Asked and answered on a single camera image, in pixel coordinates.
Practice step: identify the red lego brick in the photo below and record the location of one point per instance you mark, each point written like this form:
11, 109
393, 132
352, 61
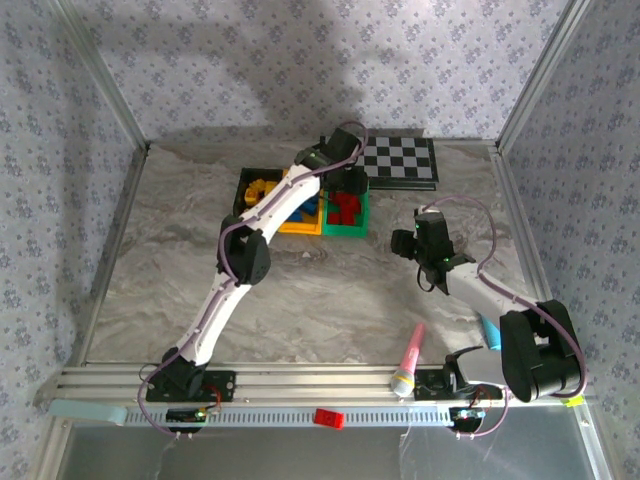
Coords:
334, 218
329, 418
356, 206
342, 201
350, 218

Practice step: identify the aluminium upright frame post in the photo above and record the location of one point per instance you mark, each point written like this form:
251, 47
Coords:
105, 75
543, 75

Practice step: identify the aluminium table side rail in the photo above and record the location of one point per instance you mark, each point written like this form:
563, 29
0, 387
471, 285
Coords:
515, 200
124, 215

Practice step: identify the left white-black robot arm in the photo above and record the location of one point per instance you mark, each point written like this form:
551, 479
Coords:
210, 325

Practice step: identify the small circuit board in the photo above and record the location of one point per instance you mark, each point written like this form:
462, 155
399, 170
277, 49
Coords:
467, 414
187, 415

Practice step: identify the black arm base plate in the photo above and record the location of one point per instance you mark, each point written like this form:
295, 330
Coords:
220, 386
430, 385

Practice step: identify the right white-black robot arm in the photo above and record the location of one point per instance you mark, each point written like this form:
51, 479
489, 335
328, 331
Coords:
480, 295

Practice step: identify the pink toy microphone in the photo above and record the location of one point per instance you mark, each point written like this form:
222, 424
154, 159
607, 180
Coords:
412, 350

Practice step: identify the black-silver folding chessboard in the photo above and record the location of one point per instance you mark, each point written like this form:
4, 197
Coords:
400, 160

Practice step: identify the blue lego brick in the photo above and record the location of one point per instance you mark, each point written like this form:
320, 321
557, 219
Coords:
311, 204
297, 216

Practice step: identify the black plastic bin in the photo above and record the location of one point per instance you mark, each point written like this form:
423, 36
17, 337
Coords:
239, 210

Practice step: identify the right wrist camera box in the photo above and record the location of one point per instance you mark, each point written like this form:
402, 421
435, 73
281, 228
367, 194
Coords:
430, 218

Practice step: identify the green plastic bin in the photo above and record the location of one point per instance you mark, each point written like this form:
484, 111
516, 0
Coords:
345, 230

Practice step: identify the yellow lego brick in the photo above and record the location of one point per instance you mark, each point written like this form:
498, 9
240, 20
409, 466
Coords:
260, 186
270, 192
250, 197

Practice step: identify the yellow plastic bin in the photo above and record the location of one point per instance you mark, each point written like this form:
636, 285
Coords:
305, 229

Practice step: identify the lime green lego brick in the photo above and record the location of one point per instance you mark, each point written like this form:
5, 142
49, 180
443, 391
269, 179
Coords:
575, 401

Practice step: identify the aluminium mounting rail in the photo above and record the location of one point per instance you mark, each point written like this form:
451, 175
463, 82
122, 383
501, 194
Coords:
325, 382

